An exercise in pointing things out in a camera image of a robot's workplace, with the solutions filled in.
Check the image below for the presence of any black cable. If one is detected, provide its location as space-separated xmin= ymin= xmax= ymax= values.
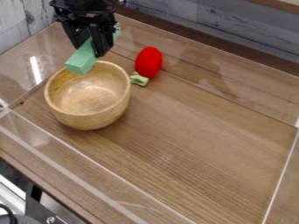
xmin=0 ymin=204 xmax=19 ymax=224

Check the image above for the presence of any red plush strawberry toy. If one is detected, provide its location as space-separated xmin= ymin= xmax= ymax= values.
xmin=130 ymin=46 xmax=164 ymax=87

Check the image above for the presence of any brown wooden bowl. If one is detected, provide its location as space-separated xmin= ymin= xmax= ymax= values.
xmin=44 ymin=60 xmax=131 ymax=130

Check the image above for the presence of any black table leg bracket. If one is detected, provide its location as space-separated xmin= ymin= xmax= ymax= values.
xmin=24 ymin=185 xmax=67 ymax=224

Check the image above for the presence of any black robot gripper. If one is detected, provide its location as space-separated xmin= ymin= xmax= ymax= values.
xmin=50 ymin=0 xmax=119 ymax=58

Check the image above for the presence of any green rectangular block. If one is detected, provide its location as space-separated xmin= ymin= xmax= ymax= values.
xmin=64 ymin=29 xmax=123 ymax=75

